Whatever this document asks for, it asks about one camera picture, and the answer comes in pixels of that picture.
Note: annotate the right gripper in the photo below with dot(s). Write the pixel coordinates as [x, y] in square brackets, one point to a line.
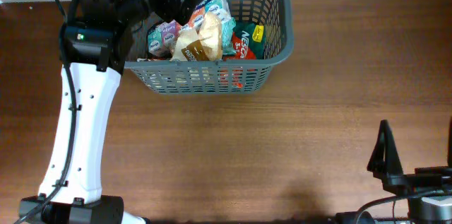
[412, 182]

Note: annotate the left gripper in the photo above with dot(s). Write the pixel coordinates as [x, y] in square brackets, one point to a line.
[169, 8]

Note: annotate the beige paper pouch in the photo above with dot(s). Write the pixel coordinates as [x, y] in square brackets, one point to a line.
[210, 35]

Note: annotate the beige brown snack pouch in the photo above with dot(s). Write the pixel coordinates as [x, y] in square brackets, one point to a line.
[189, 48]

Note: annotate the blue Kleenex tissue pack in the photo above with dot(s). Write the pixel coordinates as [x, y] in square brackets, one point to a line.
[162, 37]

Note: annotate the green Nescafe coffee bag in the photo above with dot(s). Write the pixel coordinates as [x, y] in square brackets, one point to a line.
[248, 40]

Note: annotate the grey plastic shopping basket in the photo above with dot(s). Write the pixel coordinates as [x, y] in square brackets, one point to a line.
[274, 15]

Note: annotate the orange spaghetti packet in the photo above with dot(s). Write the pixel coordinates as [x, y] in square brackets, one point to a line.
[171, 77]

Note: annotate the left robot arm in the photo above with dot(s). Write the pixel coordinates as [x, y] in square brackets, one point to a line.
[94, 42]

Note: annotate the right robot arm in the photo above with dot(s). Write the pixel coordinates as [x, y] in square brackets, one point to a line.
[427, 190]

